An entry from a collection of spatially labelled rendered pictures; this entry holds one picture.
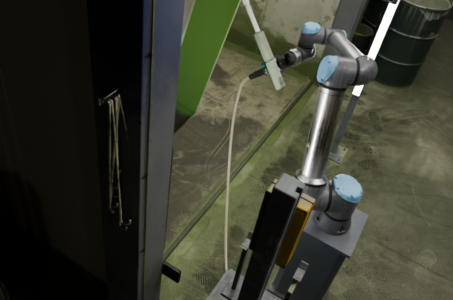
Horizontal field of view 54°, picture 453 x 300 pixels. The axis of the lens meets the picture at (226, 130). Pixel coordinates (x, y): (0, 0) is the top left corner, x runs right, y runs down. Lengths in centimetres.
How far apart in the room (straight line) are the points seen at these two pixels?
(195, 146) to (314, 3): 167
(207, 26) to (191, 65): 32
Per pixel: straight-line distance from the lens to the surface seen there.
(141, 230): 169
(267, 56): 225
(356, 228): 237
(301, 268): 157
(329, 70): 187
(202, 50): 274
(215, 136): 349
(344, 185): 215
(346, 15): 404
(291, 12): 421
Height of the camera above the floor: 237
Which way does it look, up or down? 41 degrees down
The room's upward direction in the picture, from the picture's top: 11 degrees clockwise
